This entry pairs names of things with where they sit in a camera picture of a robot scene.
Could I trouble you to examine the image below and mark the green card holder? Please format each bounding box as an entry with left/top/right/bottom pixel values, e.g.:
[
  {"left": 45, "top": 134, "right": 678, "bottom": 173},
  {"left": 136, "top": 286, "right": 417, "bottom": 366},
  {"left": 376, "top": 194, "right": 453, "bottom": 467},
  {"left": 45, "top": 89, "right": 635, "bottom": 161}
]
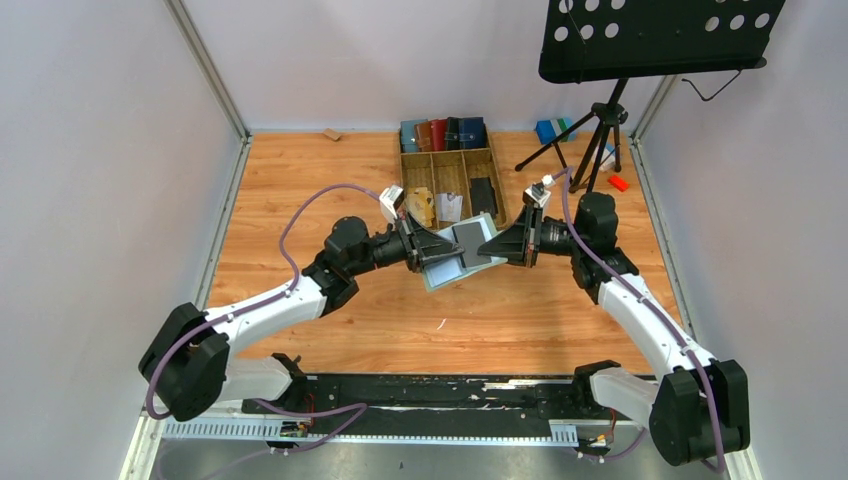
[{"left": 423, "top": 213, "right": 507, "bottom": 292}]

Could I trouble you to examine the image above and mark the grey credit card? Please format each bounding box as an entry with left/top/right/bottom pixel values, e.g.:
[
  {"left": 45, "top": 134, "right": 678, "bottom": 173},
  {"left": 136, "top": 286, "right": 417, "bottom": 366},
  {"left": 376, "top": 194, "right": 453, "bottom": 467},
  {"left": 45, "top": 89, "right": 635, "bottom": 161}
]
[{"left": 435, "top": 192, "right": 464, "bottom": 223}]

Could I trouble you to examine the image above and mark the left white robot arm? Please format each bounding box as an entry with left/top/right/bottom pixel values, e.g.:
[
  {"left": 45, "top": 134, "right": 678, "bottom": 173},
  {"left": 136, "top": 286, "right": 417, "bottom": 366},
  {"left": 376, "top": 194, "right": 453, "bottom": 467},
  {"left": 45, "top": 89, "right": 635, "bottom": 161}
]
[{"left": 138, "top": 216, "right": 464, "bottom": 422}]

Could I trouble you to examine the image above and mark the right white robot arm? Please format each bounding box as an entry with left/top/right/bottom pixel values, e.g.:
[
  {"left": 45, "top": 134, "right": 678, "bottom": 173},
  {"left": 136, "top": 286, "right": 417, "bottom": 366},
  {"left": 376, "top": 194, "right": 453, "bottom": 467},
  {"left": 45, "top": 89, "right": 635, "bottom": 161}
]
[{"left": 478, "top": 192, "right": 751, "bottom": 466}]

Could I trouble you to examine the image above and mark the gold cards pile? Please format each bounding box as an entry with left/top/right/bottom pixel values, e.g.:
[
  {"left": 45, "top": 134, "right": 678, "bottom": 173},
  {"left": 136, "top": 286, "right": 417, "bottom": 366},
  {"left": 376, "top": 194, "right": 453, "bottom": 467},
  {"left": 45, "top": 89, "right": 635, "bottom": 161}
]
[{"left": 406, "top": 187, "right": 436, "bottom": 228}]

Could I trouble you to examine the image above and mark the black card in tray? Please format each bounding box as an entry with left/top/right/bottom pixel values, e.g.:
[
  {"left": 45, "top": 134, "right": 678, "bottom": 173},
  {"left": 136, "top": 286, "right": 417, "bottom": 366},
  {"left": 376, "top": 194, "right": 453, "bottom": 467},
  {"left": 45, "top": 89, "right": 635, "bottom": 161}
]
[{"left": 469, "top": 177, "right": 499, "bottom": 218}]

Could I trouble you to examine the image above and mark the red small block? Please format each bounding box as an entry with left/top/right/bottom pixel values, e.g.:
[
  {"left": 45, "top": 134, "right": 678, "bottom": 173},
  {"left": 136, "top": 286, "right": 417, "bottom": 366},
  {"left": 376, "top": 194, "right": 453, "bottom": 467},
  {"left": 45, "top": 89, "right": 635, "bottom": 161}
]
[{"left": 608, "top": 175, "right": 630, "bottom": 192}]

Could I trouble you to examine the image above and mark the white blue small object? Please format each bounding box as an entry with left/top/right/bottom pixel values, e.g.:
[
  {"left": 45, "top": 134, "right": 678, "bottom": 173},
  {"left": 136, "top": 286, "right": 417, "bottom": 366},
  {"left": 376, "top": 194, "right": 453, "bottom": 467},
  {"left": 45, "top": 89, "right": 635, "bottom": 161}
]
[{"left": 599, "top": 144, "right": 615, "bottom": 172}]

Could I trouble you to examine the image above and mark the wicker tray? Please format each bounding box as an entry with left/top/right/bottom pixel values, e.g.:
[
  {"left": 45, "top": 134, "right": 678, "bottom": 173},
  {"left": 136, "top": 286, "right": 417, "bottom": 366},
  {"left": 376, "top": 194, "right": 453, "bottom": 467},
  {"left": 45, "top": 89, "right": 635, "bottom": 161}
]
[{"left": 395, "top": 127, "right": 512, "bottom": 229}]

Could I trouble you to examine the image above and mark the blue green white block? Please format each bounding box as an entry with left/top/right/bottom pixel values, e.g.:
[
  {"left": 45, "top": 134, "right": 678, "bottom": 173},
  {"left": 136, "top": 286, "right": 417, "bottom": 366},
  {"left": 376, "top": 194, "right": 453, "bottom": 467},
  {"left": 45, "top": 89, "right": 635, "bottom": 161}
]
[{"left": 534, "top": 117, "right": 574, "bottom": 145}]

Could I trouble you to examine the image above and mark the light blue wallet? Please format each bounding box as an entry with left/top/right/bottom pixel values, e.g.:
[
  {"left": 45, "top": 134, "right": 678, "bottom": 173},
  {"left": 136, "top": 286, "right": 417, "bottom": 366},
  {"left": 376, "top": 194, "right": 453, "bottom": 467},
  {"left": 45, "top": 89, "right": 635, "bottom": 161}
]
[{"left": 400, "top": 119, "right": 429, "bottom": 153}]

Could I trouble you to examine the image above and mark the black wallet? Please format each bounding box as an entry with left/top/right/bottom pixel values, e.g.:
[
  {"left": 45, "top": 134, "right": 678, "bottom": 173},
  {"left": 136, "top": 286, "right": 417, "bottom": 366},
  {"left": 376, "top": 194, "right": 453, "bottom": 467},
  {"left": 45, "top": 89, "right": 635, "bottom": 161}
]
[{"left": 444, "top": 117, "right": 461, "bottom": 151}]

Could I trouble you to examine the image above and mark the brown wallet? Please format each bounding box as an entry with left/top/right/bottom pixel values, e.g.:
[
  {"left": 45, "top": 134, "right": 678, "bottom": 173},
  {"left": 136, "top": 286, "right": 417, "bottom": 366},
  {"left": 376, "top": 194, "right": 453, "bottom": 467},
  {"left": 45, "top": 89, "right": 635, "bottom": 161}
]
[{"left": 414, "top": 121, "right": 433, "bottom": 152}]

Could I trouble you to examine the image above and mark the small cardboard piece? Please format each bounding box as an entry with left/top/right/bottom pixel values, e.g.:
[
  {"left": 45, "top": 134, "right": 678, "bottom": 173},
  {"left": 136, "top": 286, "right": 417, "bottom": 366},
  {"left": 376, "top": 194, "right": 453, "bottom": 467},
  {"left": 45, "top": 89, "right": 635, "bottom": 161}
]
[{"left": 322, "top": 128, "right": 342, "bottom": 142}]

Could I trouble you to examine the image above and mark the red wallet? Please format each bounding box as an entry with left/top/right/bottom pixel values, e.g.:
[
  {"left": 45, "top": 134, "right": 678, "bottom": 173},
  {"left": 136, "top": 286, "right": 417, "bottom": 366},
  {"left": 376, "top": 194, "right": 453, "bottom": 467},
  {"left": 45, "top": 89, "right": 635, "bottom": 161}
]
[{"left": 430, "top": 118, "right": 448, "bottom": 151}]

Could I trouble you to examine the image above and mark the dark blue wallet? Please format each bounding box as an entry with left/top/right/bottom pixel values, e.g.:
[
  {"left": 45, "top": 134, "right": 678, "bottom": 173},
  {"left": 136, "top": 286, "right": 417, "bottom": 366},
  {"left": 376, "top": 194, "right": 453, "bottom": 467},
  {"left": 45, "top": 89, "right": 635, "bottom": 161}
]
[{"left": 458, "top": 117, "right": 486, "bottom": 149}]

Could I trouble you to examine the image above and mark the black music stand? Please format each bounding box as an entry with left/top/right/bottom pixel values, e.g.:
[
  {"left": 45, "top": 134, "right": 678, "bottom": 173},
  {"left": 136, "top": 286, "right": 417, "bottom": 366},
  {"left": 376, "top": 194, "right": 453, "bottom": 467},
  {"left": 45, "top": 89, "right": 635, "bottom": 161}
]
[{"left": 538, "top": 0, "right": 784, "bottom": 192}]

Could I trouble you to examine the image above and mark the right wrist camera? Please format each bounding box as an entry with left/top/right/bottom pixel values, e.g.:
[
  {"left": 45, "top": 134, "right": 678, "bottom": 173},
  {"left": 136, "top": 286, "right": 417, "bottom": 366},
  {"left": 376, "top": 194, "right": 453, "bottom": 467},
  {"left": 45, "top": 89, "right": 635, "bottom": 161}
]
[{"left": 522, "top": 174, "right": 556, "bottom": 212}]

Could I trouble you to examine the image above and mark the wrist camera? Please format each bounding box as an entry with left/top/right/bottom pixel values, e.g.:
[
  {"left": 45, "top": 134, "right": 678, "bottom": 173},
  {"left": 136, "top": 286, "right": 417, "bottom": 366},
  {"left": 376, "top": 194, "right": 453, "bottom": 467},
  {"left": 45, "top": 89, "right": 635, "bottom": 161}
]
[
  {"left": 522, "top": 174, "right": 556, "bottom": 212},
  {"left": 378, "top": 185, "right": 405, "bottom": 224}
]

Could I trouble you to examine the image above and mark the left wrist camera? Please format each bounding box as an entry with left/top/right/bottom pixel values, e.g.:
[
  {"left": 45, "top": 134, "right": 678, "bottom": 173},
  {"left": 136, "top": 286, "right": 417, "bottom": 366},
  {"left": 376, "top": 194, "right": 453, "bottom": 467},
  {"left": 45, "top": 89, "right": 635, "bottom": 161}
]
[{"left": 378, "top": 185, "right": 405, "bottom": 224}]

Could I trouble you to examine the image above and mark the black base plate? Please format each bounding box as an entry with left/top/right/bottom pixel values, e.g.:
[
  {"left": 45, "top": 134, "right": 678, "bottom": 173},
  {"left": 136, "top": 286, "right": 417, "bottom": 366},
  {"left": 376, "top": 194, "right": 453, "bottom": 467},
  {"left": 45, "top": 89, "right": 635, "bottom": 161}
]
[{"left": 274, "top": 374, "right": 632, "bottom": 440}]

